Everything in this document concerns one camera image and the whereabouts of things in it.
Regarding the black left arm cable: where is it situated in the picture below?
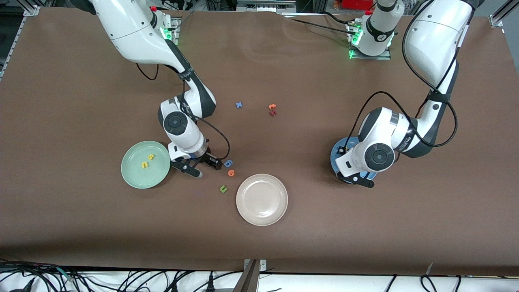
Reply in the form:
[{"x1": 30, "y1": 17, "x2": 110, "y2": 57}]
[{"x1": 343, "y1": 0, "x2": 475, "y2": 148}]

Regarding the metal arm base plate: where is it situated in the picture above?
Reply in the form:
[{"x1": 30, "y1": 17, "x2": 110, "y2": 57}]
[
  {"x1": 160, "y1": 16, "x2": 180, "y2": 45},
  {"x1": 348, "y1": 20, "x2": 392, "y2": 60}
]

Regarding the red box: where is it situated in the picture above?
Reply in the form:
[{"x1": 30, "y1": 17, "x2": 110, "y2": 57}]
[{"x1": 341, "y1": 0, "x2": 375, "y2": 11}]

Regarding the grey equipment box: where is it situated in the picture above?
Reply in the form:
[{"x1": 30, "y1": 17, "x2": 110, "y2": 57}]
[{"x1": 236, "y1": 0, "x2": 296, "y2": 13}]

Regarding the black table cable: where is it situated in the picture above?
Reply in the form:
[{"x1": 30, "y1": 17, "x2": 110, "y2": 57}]
[
  {"x1": 282, "y1": 17, "x2": 357, "y2": 36},
  {"x1": 322, "y1": 11, "x2": 357, "y2": 27}
]

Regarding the black floor cable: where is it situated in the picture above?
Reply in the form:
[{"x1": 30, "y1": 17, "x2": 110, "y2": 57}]
[
  {"x1": 0, "y1": 260, "x2": 81, "y2": 292},
  {"x1": 420, "y1": 275, "x2": 463, "y2": 292}
]

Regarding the metal table bracket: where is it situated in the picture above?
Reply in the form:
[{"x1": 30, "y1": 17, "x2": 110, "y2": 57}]
[{"x1": 233, "y1": 259, "x2": 268, "y2": 292}]

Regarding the blue plate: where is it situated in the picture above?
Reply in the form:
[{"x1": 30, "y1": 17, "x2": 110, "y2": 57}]
[{"x1": 330, "y1": 137, "x2": 378, "y2": 184}]

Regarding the aluminium frame rail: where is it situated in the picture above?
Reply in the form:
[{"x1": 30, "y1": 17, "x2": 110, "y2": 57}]
[
  {"x1": 489, "y1": 0, "x2": 519, "y2": 29},
  {"x1": 0, "y1": 5, "x2": 41, "y2": 82}
]

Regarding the green plate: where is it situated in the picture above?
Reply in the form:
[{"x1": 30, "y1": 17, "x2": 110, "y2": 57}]
[{"x1": 121, "y1": 140, "x2": 172, "y2": 189}]

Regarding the brown table cover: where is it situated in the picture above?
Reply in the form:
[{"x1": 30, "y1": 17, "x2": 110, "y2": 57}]
[{"x1": 0, "y1": 7, "x2": 519, "y2": 277}]

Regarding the beige plate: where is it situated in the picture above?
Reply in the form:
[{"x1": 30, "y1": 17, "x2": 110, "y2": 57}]
[{"x1": 236, "y1": 173, "x2": 289, "y2": 226}]

